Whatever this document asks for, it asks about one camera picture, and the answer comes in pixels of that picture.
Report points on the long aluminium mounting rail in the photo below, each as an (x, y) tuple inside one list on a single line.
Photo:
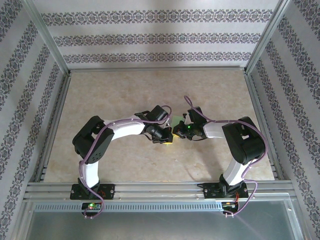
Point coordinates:
[(160, 190)]

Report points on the small connector board orange light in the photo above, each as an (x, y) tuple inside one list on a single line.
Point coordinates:
[(228, 204)]

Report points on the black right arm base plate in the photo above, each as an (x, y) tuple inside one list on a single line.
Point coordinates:
[(210, 192)]

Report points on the grey sheet metal panel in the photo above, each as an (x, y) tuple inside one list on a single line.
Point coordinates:
[(160, 225)]

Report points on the light green square paper sheet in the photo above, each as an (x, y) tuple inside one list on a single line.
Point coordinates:
[(178, 119)]

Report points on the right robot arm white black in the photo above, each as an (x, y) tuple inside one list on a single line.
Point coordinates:
[(245, 142)]

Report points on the aluminium rail along patterned wall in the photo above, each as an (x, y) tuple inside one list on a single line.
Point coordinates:
[(160, 69)]

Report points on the circuit board with green light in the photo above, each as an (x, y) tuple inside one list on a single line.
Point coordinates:
[(92, 206)]

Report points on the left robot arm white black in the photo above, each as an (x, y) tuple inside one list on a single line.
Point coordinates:
[(125, 128)]

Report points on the aluminium frame post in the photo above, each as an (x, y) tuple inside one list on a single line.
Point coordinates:
[(268, 37), (46, 37)]

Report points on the aluminium table side rail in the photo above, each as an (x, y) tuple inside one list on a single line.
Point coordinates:
[(56, 125), (260, 112)]

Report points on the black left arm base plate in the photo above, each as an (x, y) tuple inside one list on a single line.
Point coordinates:
[(110, 191)]

